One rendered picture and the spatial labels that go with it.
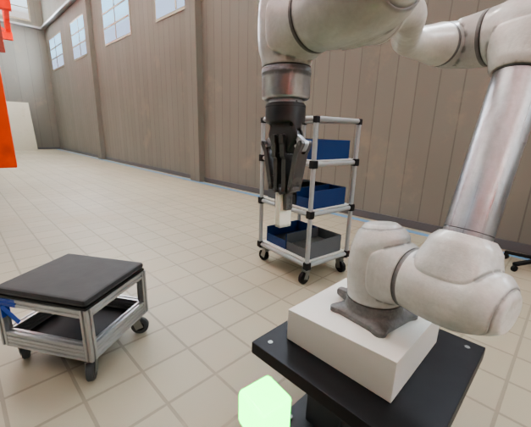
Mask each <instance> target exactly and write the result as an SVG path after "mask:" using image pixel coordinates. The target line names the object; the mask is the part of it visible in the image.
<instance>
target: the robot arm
mask: <svg viewBox="0 0 531 427"><path fill-rule="evenodd" d="M427 13H428V11H427V5H426V2H425V1H424V0H260V3H259V10H258V23H257V38H258V50H259V54H260V57H261V61H262V99H263V100H264V101H266V102H268V103H267V105H265V121H266V123H267V124H269V125H270V130H269V133H268V139H267V140H266V141H262V142H261V145H262V148H263V152H264V159H265V166H266V173H267V180H268V188H272V189H273V190H274V192H275V201H274V206H275V227H278V228H282V227H287V226H290V216H291V210H292V195H293V193H294V192H296V191H300V190H301V184H302V180H303V175H304V171H305V167H306V162H307V155H308V152H309V150H310V148H311V146H312V144H313V143H312V141H307V140H306V139H305V138H304V137H303V136H302V135H303V133H302V129H301V125H302V124H304V123H305V120H306V105H305V103H303V102H305V101H307V100H309V98H310V87H311V75H312V71H311V68H312V61H313V60H314V59H315V58H316V57H317V56H318V55H319V54H321V53H323V52H326V51H330V50H337V49H341V50H343V51H345V50H350V49H354V48H359V47H366V46H372V45H379V44H382V43H385V42H387V41H388V40H390V42H391V46H392V47H393V49H394V51H395V52H396V53H398V54H400V55H401V56H403V57H406V58H411V59H414V60H417V61H418V62H421V63H423V64H426V65H428V66H433V67H436V68H439V69H475V68H486V67H487V69H488V74H489V76H490V83H489V86H488V89H487V92H486V95H485V98H484V102H483V105H482V108H481V110H480V114H479V117H478V121H477V124H476V126H475V129H474V132H473V137H472V140H471V142H470V145H469V148H468V150H467V156H466V158H465V161H464V164H463V166H462V171H461V173H460V176H459V180H458V182H457V185H456V189H455V192H454V195H453V198H452V201H451V205H450V208H449V211H448V214H447V216H446V219H445V224H444V227H443V229H438V230H437V231H435V232H433V233H431V234H430V235H429V236H428V238H427V240H426V241H425V242H424V244H423V245H422V246H421V247H418V246H417V245H415V244H414V243H412V242H411V236H410V234H409V233H408V231H407V230H406V229H405V228H404V227H402V226H401V225H399V224H398V223H396V222H392V221H369V222H367V223H365V224H364V225H363V226H362V227H361V228H359V230H358V231H357V233H356V234H355V237H354V239H353V241H352V244H351V249H350V253H349V259H348V268H347V288H345V287H343V286H341V287H338V289H337V294H338V295H339V296H340V297H342V298H343V299H344V300H343V301H341V302H335V303H332V304H331V305H330V310H331V311H332V312H334V313H338V314H340V315H342V316H344V317H345V318H347V319H349V320H350V321H352V322H354V323H355V324H358V325H360V326H361V327H363V328H364V329H365V330H368V331H369V332H370V333H372V334H373V335H374V336H375V337H378V338H385V337H386V336H387V335H388V334H389V333H390V332H391V331H393V330H395V329H397V328H399V327H401V326H403V325H404V324H406V323H408V322H410V321H413V320H417V319H418V316H419V317H421V318H423V319H425V320H427V321H429V322H431V323H433V324H436V325H438V326H440V327H443V328H445V329H448V330H452V331H455V332H459V333H463V334H469V335H476V336H502V335H504V334H505V333H506V332H508V331H509V330H510V328H511V327H512V326H513V325H514V324H515V322H516V321H517V318H518V316H519V314H520V312H521V309H522V305H523V300H522V296H521V292H520V288H519V286H518V284H517V282H516V281H515V280H514V279H513V277H512V276H510V275H508V274H505V265H504V259H505V256H504V253H503V251H502V250H501V248H500V247H499V245H498V244H497V243H495V242H494V239H495V235H496V232H497V230H498V227H499V224H500V221H501V217H502V214H503V212H504V209H505V206H506V201H507V198H508V196H509V193H510V190H511V188H512V183H513V181H514V178H515V175H516V173H517V168H518V165H519V162H520V159H521V157H522V154H523V149H524V147H525V144H526V143H527V140H528V136H529V133H530V131H531V0H508V1H506V2H504V3H501V4H499V5H497V6H494V7H492V8H487V9H486V10H483V11H480V12H478V13H476V14H471V15H468V16H466V17H463V18H460V19H459V20H454V21H442V22H439V23H435V24H431V25H425V22H426V19H427ZM289 153H290V154H289Z"/></svg>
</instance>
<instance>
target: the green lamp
mask: <svg viewBox="0 0 531 427"><path fill-rule="evenodd" d="M290 405H291V398H290V396H289V395H288V394H287V393H286V392H285V391H284V390H283V389H282V388H281V387H280V386H279V385H278V384H277V383H276V382H275V381H274V380H273V379H272V378H271V377H270V376H268V375H267V376H264V377H263V378H261V379H260V380H258V381H256V382H254V383H252V384H250V385H249V386H247V387H245V388H243V389H242V390H240V393H239V420H240V423H241V425H242V426H243V427H290Z"/></svg>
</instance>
